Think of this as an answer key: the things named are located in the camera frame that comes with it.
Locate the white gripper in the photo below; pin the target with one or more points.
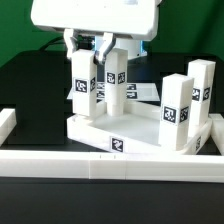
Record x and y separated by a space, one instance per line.
128 19

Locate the white U-shaped fence frame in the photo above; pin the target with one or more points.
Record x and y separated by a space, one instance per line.
109 165

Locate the white marker sheet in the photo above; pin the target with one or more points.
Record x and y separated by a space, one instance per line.
135 91

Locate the white desk tabletop tray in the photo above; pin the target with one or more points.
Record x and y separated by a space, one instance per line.
136 131

